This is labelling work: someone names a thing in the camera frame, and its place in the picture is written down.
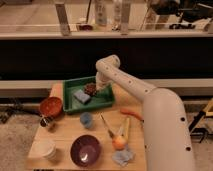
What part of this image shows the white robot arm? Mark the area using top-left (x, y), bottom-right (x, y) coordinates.
top-left (96, 55), bottom-right (196, 171)

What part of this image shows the red bowl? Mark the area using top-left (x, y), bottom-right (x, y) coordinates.
top-left (39, 97), bottom-right (62, 117)

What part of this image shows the purple bowl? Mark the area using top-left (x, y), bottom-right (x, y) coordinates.
top-left (70, 135), bottom-right (102, 167)

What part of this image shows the green plastic tray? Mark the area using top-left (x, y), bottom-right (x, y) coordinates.
top-left (63, 76), bottom-right (115, 114)

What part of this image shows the blue sponge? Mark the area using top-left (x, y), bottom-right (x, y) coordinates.
top-left (74, 89), bottom-right (91, 104)

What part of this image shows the orange carrot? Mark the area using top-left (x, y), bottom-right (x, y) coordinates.
top-left (120, 109), bottom-right (143, 121)

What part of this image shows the small blue cup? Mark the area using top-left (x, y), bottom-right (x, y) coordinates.
top-left (80, 112), bottom-right (93, 129)

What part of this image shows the peach fruit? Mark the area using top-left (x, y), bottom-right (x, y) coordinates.
top-left (112, 136), bottom-right (127, 150)

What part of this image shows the crumpled blue cloth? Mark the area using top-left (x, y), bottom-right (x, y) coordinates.
top-left (112, 147), bottom-right (134, 167)

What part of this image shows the screwdriver with wooden handle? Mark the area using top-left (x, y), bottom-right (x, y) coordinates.
top-left (100, 114), bottom-right (114, 139)

